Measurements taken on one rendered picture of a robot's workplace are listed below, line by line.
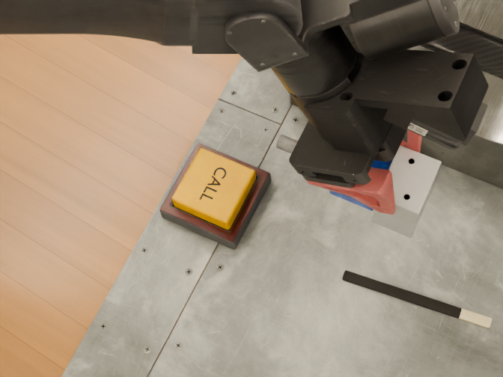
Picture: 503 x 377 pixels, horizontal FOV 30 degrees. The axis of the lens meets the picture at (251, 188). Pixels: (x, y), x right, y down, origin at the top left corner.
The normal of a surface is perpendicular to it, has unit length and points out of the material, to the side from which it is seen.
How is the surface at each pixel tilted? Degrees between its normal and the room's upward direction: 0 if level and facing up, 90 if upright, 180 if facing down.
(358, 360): 0
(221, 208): 0
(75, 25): 93
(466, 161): 90
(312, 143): 28
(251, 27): 90
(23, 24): 93
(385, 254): 0
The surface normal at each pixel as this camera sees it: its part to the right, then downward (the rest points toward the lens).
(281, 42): 0.07, 0.91
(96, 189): -0.06, -0.40
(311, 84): 0.00, 0.80
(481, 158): -0.44, 0.83
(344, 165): -0.47, -0.53
